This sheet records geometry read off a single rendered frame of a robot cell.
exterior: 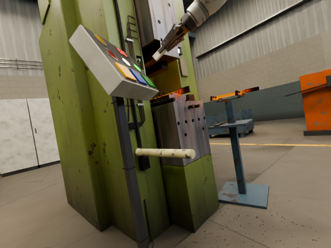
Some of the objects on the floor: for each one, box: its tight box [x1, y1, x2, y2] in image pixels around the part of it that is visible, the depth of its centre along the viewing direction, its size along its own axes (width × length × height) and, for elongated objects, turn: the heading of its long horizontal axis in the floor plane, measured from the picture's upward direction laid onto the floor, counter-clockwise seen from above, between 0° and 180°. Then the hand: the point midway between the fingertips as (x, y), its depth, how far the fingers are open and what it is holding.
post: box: [112, 96, 149, 248], centre depth 77 cm, size 4×4×108 cm
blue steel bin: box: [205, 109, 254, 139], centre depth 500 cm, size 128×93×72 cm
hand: (159, 53), depth 78 cm, fingers closed
